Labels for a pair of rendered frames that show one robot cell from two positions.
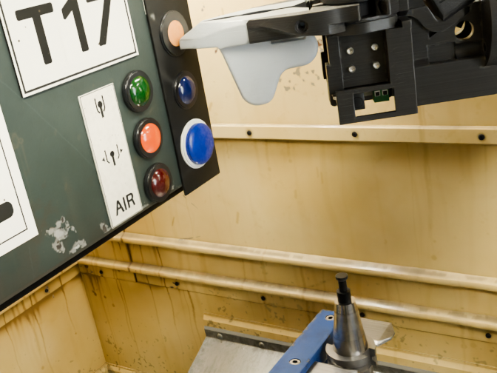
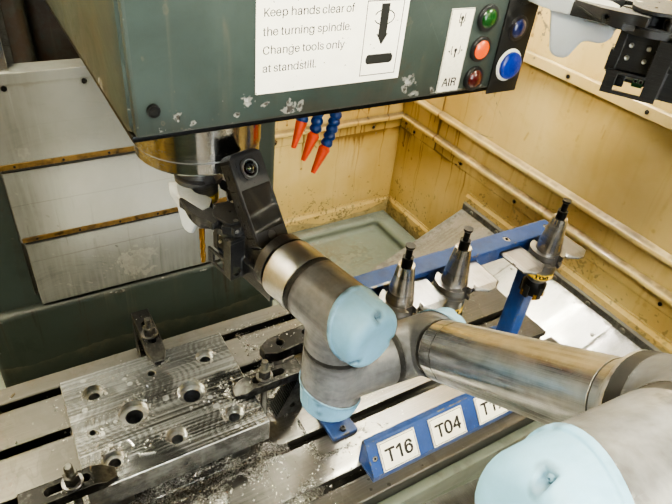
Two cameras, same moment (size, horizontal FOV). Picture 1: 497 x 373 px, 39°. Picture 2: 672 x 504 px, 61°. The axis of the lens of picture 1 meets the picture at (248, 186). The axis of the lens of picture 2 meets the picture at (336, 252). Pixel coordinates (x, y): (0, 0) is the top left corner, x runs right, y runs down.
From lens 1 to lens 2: 0.20 m
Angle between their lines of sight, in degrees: 24
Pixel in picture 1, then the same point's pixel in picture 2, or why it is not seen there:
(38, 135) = (421, 22)
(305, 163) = (597, 118)
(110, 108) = (467, 22)
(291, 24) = (600, 13)
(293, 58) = (593, 36)
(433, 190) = not seen: outside the picture
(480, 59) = not seen: outside the picture
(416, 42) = not seen: outside the picture
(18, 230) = (389, 70)
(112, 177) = (449, 63)
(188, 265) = (474, 154)
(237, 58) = (558, 21)
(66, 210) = (416, 71)
